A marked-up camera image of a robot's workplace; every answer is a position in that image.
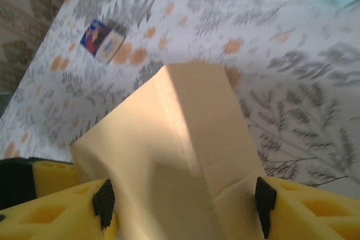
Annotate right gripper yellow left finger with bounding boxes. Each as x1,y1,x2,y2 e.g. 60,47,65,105
0,178,119,240

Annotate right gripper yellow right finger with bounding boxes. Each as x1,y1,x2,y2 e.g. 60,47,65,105
254,176,360,240

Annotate orange paper box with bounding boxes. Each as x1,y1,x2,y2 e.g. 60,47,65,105
70,62,271,240

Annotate small dark blue card box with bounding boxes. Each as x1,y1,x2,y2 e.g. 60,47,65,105
79,19,126,64

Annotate floral table cloth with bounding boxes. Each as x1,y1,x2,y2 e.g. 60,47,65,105
0,0,360,190

